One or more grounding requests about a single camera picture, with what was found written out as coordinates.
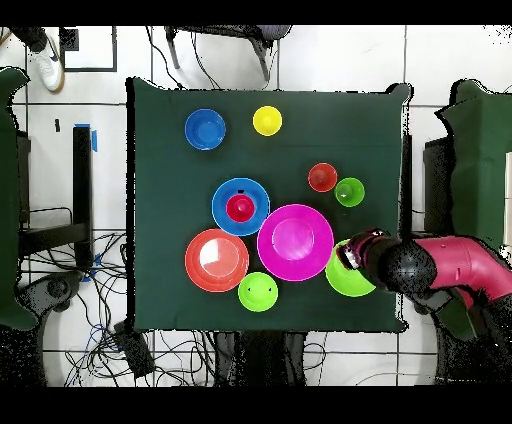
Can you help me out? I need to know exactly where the large green bowl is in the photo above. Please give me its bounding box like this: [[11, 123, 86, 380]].
[[324, 239, 377, 298]]

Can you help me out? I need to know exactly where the red cup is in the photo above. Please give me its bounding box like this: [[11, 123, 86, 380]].
[[225, 193, 256, 224]]

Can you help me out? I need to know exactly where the light blue bowl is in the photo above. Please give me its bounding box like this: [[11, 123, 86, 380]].
[[210, 176, 272, 238]]

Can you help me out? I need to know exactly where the large pink bowl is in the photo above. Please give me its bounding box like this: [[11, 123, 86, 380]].
[[256, 203, 336, 283]]

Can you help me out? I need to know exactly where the green cup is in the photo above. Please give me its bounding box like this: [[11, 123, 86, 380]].
[[334, 176, 366, 208]]

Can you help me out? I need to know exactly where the orange cup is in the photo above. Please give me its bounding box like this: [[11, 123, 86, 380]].
[[307, 162, 339, 194]]

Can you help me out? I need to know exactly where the small green bowl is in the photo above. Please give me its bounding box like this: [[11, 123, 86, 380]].
[[236, 271, 280, 313]]

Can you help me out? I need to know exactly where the black metal stand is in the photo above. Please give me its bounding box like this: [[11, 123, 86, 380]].
[[400, 133, 455, 241], [17, 125, 95, 271]]

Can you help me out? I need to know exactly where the orange bowl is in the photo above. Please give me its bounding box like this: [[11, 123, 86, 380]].
[[184, 228, 251, 294]]

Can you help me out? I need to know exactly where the yellow cup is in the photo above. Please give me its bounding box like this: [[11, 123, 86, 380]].
[[252, 105, 284, 138]]

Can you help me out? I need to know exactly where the green cloth side table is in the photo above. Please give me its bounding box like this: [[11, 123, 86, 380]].
[[0, 66, 39, 331], [435, 79, 512, 341]]

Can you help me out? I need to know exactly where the small dark blue bowl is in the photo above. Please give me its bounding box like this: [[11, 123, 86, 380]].
[[184, 108, 228, 152]]

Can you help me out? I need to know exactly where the dark green table cloth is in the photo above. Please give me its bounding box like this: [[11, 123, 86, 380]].
[[125, 76, 413, 334]]

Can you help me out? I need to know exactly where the grey chair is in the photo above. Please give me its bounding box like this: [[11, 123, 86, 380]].
[[163, 25, 293, 83]]

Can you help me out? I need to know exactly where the black power strip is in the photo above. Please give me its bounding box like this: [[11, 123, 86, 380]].
[[113, 321, 155, 379]]

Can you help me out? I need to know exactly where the blue tape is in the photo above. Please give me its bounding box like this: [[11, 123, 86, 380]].
[[74, 122, 98, 153]]

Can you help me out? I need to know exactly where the person's foot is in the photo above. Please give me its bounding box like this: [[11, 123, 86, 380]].
[[29, 33, 65, 94]]

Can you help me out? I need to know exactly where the person's leg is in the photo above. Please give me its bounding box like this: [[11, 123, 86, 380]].
[[7, 26, 49, 54]]

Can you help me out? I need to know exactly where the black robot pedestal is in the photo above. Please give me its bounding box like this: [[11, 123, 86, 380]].
[[215, 330, 307, 387]]

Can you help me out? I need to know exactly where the tangle of cables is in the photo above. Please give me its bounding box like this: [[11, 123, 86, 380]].
[[19, 229, 213, 387]]

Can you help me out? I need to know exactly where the black square frame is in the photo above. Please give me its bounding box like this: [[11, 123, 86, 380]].
[[59, 26, 118, 73]]

